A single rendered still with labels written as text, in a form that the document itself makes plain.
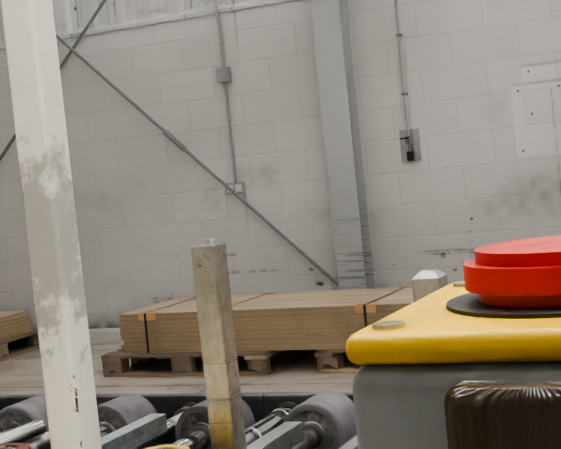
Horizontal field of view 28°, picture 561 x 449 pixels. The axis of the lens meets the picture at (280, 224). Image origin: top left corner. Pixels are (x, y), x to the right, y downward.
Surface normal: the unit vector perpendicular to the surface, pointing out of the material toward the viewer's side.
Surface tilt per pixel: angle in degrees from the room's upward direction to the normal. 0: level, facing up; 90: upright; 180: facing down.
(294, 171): 90
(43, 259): 90
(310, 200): 90
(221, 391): 90
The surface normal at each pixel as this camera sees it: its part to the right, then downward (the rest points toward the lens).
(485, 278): -0.87, 0.11
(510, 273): -0.70, 0.11
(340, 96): -0.40, 0.09
